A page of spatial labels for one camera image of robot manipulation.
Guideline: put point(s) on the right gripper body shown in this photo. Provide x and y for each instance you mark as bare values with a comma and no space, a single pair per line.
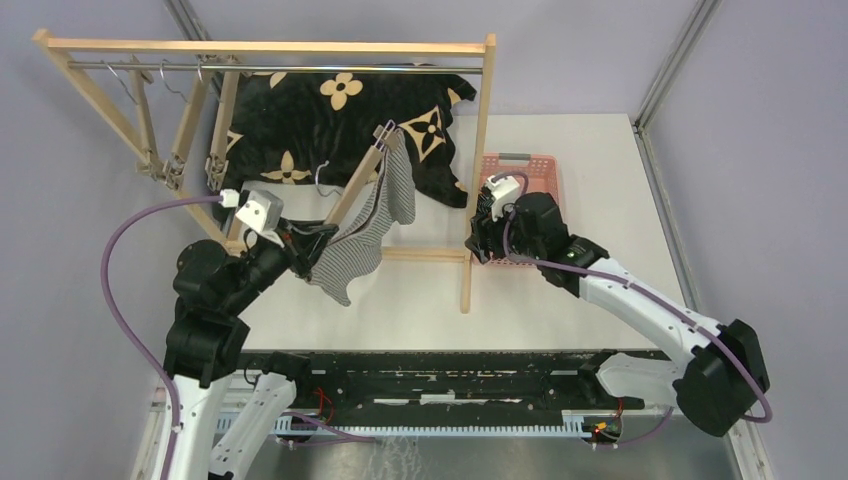
485,228

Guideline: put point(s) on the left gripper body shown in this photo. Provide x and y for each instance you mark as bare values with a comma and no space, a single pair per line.
300,257

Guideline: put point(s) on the grey striped underwear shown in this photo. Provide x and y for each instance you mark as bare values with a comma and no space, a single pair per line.
357,250

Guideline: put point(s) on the wooden clip hanger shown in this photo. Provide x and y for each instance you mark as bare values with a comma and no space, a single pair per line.
194,101
385,141
216,164
150,163

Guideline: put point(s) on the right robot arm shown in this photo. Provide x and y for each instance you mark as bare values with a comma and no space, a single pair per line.
712,372

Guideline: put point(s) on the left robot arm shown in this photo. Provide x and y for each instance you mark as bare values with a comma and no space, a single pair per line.
204,345

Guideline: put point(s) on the empty wooden clip hanger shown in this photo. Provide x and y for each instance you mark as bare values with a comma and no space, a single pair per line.
150,163

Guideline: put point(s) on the pink plastic basket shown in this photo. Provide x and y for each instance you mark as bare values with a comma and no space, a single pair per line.
542,171

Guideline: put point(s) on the black floral blanket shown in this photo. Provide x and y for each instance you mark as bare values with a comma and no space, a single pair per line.
308,128

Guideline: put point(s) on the metal hanging rod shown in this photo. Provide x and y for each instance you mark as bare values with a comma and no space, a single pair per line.
367,69

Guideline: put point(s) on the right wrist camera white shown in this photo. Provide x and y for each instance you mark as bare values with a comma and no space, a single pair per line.
499,190

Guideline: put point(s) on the white cable duct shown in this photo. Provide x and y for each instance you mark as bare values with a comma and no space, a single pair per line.
570,427

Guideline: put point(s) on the wooden clothes rack frame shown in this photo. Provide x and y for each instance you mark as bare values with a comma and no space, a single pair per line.
60,51

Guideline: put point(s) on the aluminium corner post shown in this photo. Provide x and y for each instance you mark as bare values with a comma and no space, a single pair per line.
685,42

